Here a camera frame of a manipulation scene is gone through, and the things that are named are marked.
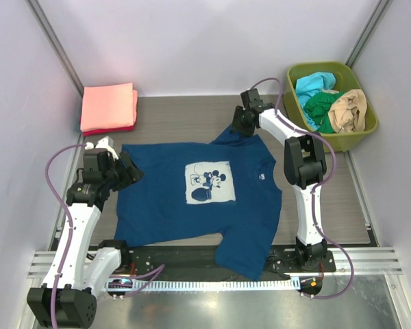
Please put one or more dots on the white slotted cable duct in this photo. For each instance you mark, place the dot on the white slotted cable duct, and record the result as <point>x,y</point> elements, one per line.
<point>128,286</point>

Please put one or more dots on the green crumpled t-shirt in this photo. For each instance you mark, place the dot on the green crumpled t-shirt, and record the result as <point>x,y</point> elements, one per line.
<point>317,108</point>

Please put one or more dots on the blue Mickey Mouse t-shirt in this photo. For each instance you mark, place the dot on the blue Mickey Mouse t-shirt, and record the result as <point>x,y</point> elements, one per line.
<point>226,186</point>

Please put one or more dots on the folded pink t-shirt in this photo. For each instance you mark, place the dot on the folded pink t-shirt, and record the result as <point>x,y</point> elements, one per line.
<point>112,107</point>

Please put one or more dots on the aluminium frame rail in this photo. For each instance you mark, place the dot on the aluminium frame rail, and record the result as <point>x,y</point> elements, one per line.
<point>367,261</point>

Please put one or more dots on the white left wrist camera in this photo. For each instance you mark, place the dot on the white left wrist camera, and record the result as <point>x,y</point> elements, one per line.
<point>105,143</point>

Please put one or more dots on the light blue crumpled t-shirt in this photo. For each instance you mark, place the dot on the light blue crumpled t-shirt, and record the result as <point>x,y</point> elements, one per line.
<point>310,85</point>

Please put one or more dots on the olive green plastic bin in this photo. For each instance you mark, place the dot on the olive green plastic bin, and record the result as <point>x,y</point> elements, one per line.
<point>345,80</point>

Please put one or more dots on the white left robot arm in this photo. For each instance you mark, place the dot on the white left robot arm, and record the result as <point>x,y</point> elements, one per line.
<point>67,297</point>

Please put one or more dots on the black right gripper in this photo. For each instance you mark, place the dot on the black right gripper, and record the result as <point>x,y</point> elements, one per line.
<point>247,132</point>

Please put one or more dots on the beige crumpled t-shirt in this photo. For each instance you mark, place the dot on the beige crumpled t-shirt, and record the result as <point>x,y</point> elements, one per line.
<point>347,113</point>

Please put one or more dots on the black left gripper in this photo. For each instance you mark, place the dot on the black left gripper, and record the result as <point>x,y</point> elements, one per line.
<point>130,175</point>

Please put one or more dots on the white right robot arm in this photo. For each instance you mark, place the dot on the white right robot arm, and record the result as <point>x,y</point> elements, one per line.
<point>304,169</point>

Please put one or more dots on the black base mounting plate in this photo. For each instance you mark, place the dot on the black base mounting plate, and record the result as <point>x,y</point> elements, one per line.
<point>185,259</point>

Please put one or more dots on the folded red t-shirt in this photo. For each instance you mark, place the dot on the folded red t-shirt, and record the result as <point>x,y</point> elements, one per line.
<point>106,131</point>

